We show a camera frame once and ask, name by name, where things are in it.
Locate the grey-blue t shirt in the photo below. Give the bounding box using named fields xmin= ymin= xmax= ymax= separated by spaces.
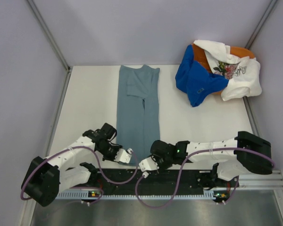
xmin=117 ymin=65 xmax=160 ymax=164

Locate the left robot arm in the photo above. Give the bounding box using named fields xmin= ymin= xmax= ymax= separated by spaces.
xmin=20 ymin=123 xmax=131 ymax=207

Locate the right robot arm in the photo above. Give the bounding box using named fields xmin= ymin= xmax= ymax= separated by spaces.
xmin=150 ymin=131 xmax=275 ymax=186

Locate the royal blue t shirt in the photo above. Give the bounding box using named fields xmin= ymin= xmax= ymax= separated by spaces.
xmin=175 ymin=45 xmax=229 ymax=107

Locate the orange basket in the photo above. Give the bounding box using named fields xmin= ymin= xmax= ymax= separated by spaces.
xmin=192 ymin=43 xmax=255 ymax=96

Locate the white printed t shirt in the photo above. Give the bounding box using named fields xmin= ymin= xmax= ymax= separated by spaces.
xmin=192 ymin=39 xmax=262 ymax=102

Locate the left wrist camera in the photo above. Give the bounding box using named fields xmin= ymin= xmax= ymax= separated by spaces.
xmin=115 ymin=148 xmax=133 ymax=164

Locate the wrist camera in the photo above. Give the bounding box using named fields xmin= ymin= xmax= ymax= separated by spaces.
xmin=115 ymin=148 xmax=133 ymax=164
xmin=139 ymin=156 xmax=159 ymax=178

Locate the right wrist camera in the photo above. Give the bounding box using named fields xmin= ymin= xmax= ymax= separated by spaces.
xmin=139 ymin=156 xmax=159 ymax=178

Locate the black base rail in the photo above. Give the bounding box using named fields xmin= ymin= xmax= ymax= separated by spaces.
xmin=70 ymin=167 xmax=239 ymax=196

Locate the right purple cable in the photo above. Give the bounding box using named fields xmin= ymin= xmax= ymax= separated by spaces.
xmin=135 ymin=147 xmax=274 ymax=209

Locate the grey slotted cable duct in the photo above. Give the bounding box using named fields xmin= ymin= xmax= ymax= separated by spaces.
xmin=56 ymin=190 xmax=229 ymax=200

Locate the aluminium frame profile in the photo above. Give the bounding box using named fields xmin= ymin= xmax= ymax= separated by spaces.
xmin=238 ymin=170 xmax=283 ymax=190

